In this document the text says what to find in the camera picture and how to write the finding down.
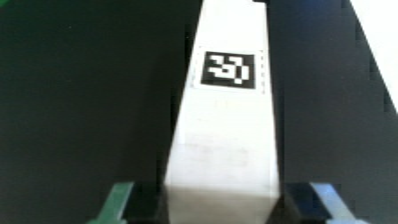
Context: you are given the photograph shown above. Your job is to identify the white marker sheet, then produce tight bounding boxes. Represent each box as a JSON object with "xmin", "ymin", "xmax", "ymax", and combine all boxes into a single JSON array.
[{"xmin": 348, "ymin": 0, "xmax": 398, "ymax": 115}]

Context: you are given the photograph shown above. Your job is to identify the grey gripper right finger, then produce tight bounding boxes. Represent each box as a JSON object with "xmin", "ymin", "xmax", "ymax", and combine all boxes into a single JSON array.
[{"xmin": 309, "ymin": 182, "xmax": 370, "ymax": 224}]

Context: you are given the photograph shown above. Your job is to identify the white desk leg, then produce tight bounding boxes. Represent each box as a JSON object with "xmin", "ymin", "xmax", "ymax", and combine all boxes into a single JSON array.
[{"xmin": 164, "ymin": 0, "xmax": 281, "ymax": 224}]

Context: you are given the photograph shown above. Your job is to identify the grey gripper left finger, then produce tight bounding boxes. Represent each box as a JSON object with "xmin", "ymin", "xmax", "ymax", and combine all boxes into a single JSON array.
[{"xmin": 85, "ymin": 182, "xmax": 135, "ymax": 224}]

